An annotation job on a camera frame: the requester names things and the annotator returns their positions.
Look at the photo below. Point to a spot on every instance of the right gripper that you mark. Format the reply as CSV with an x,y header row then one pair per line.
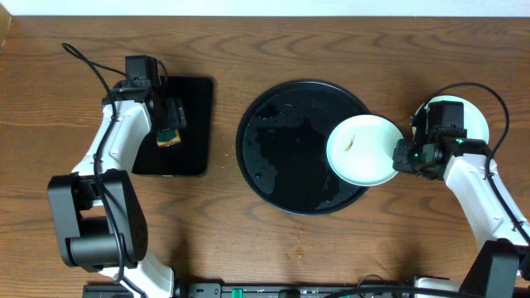
x,y
399,158

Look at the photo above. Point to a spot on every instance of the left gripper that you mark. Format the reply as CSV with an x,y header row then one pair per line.
x,y
176,114

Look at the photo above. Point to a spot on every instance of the light blue plate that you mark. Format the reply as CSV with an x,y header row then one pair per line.
x,y
453,112

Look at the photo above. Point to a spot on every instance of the green and yellow sponge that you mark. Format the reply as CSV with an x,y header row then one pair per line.
x,y
168,138

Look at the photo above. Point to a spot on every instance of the pale blue plate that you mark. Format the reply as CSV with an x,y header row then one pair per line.
x,y
360,150

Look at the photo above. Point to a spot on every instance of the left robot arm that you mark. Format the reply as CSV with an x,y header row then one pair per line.
x,y
99,223

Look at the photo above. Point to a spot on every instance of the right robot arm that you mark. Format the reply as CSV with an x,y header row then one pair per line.
x,y
450,143

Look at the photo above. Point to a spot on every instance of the black rectangular tray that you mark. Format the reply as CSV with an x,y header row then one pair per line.
x,y
190,155

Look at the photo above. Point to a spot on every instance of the black round tray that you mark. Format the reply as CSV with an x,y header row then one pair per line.
x,y
281,146

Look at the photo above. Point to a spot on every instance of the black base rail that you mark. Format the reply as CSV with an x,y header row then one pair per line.
x,y
216,290

